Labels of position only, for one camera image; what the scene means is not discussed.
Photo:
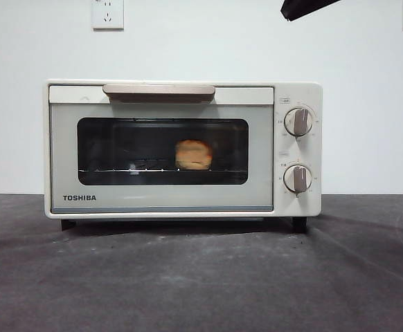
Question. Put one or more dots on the round golden bread roll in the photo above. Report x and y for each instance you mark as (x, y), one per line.
(192, 154)

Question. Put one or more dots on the cream and taupe oven knob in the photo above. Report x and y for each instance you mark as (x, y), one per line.
(297, 178)
(299, 121)

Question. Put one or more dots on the cream toaster oven body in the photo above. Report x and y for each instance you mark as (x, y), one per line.
(298, 93)

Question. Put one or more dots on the white wall socket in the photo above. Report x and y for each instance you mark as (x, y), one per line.
(108, 15)

